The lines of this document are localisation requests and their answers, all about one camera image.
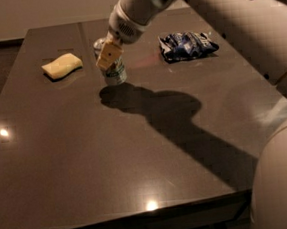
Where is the white green 7up can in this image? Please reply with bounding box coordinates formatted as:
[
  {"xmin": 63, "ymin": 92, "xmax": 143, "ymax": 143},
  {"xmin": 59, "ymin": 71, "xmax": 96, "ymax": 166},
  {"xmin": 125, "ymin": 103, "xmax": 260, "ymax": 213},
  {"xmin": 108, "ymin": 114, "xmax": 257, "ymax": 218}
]
[{"xmin": 93, "ymin": 38, "xmax": 127, "ymax": 86}]

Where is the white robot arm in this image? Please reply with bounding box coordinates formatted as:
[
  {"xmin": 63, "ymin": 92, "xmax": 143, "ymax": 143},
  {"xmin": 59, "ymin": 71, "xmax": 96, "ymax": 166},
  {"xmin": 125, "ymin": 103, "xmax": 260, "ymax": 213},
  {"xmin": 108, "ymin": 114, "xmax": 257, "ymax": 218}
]
[{"xmin": 97, "ymin": 0, "xmax": 287, "ymax": 229}]

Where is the blue chip bag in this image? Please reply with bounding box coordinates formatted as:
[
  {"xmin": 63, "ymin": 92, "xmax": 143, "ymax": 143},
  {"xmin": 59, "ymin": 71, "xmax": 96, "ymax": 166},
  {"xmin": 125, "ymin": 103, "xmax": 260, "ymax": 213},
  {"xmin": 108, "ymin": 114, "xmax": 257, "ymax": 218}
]
[{"xmin": 158, "ymin": 32, "xmax": 219, "ymax": 63}]

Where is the yellow sponge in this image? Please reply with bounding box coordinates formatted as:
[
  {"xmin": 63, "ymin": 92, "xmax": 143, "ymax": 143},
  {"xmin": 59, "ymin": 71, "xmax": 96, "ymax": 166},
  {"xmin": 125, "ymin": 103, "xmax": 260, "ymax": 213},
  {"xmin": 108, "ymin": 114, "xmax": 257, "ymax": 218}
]
[{"xmin": 42, "ymin": 53, "xmax": 83, "ymax": 80}]

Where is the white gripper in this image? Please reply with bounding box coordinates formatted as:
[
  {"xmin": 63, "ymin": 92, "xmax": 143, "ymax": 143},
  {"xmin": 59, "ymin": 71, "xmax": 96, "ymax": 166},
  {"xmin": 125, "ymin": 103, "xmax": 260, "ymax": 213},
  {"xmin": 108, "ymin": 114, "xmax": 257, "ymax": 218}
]
[{"xmin": 96, "ymin": 2, "xmax": 150, "ymax": 71}]

